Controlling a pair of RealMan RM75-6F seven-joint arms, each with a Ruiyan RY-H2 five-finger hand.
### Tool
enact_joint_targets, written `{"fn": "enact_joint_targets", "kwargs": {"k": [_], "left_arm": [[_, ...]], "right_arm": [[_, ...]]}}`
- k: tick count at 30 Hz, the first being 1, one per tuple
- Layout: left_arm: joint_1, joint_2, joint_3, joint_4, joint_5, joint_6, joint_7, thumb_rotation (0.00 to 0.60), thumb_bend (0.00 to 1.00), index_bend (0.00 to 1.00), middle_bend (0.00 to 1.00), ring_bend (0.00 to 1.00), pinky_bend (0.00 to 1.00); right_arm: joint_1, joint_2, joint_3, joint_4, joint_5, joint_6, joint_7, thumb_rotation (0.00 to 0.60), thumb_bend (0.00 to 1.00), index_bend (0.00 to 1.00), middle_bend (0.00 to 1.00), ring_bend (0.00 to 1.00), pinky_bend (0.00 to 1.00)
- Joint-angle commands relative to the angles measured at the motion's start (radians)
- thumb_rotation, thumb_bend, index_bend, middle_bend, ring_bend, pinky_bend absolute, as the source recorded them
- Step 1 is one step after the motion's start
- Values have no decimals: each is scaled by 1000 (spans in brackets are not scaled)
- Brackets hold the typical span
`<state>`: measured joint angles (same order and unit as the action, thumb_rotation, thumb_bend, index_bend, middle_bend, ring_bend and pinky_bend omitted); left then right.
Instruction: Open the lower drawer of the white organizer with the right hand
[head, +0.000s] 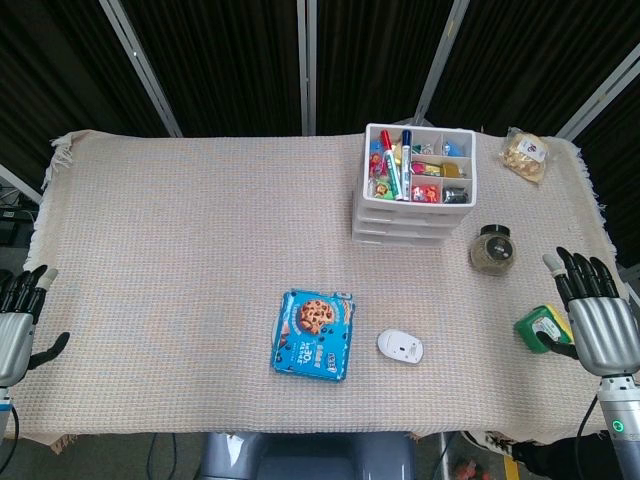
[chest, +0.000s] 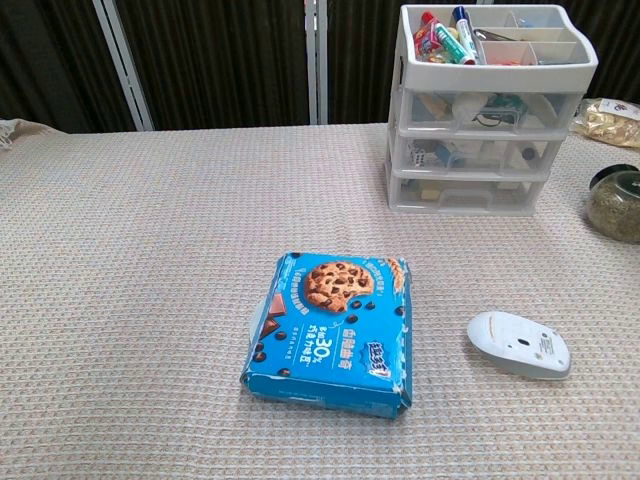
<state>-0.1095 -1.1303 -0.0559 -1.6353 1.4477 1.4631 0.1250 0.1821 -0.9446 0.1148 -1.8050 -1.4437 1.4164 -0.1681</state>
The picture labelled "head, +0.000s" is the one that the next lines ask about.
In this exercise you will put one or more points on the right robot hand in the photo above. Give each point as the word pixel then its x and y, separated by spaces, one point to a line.
pixel 605 330

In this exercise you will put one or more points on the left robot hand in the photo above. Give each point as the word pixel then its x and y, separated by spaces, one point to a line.
pixel 12 335

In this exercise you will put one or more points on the clear plastic drawer with dice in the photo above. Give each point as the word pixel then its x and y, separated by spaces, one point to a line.
pixel 395 240

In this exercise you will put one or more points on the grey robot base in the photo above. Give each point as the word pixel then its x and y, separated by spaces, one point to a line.
pixel 300 457

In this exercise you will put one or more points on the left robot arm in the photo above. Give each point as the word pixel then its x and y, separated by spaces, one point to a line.
pixel 4 405

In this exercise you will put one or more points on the blue cookie package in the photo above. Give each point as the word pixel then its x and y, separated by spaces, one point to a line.
pixel 310 335

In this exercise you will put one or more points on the green yellow sponge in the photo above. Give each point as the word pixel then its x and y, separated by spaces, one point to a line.
pixel 535 325

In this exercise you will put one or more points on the glass spice jar black lid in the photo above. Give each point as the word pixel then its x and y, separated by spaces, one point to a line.
pixel 492 250

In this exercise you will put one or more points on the clear snack bag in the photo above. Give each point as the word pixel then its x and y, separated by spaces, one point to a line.
pixel 522 155

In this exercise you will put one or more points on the black binder clip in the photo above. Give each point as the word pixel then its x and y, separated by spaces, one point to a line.
pixel 454 196

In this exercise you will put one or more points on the beige woven tablecloth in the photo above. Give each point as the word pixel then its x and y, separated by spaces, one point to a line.
pixel 200 250

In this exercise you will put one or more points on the white computer mouse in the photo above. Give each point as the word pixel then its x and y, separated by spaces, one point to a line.
pixel 397 346

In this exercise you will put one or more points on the small red trinkets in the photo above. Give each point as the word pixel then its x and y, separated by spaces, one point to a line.
pixel 424 193

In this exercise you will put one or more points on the small blue trinket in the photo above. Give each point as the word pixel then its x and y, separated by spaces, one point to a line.
pixel 454 149

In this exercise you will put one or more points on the blue capped marker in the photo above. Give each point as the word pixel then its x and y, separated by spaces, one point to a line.
pixel 406 160

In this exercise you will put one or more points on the red capped marker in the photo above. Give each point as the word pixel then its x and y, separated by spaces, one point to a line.
pixel 391 165

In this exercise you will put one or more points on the black pleated curtain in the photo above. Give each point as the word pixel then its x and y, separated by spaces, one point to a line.
pixel 225 65

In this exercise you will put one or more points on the aluminium frame post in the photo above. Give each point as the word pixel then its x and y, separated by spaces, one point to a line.
pixel 307 65
pixel 20 182
pixel 440 65
pixel 600 90
pixel 142 70

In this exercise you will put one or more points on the white drawer organizer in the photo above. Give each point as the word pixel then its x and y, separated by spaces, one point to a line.
pixel 370 200

